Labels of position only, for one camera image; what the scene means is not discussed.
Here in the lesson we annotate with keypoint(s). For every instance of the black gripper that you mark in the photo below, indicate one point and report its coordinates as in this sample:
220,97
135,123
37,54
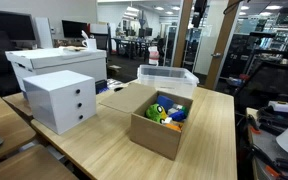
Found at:
200,7

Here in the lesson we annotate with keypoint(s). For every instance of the brown cardboard box with lid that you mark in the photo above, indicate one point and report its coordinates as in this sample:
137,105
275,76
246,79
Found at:
154,136

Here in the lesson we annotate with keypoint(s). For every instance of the white flat device box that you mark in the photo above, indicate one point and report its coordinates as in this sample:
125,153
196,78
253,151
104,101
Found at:
281,106

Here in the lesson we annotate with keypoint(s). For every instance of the large white storage box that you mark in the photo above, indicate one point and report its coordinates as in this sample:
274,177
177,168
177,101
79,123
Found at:
60,61

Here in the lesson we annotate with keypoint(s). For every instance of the clear plastic lidded container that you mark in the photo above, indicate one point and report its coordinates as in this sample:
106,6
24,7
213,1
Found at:
170,78

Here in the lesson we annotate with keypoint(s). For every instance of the blue square toy block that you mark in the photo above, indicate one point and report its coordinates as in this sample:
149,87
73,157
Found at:
165,101

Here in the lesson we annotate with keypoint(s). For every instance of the grey white toy block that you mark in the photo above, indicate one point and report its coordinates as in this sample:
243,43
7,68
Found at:
174,109

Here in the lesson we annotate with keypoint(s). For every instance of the black mesh office chair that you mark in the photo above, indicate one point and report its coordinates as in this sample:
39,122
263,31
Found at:
270,80

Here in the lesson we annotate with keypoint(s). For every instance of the dark blue toy piece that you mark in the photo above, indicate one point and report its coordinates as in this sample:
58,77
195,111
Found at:
178,115

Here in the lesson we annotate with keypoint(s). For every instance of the green plush toy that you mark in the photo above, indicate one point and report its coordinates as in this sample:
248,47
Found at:
155,112

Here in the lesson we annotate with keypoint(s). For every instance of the white mug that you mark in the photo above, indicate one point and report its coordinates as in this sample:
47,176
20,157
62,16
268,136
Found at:
91,44

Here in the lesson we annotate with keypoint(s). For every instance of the orange toy piece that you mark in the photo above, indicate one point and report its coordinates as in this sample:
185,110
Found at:
173,127

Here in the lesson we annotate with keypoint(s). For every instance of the small black desk monitor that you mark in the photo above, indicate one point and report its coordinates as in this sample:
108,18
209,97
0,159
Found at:
74,29

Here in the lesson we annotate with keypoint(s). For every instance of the white upright panel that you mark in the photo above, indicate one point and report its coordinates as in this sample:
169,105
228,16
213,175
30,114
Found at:
43,33

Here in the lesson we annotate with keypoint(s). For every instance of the white three-drawer cabinet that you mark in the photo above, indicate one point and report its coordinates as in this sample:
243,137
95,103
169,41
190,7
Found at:
57,100

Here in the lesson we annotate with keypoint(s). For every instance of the large black desk monitor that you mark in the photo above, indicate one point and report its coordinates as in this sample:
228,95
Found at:
7,26

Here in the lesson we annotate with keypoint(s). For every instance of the black padded office chair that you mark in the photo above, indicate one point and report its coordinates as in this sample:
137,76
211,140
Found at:
0,73

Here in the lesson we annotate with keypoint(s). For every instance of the white wall thermostat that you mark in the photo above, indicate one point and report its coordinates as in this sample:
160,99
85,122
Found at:
52,30

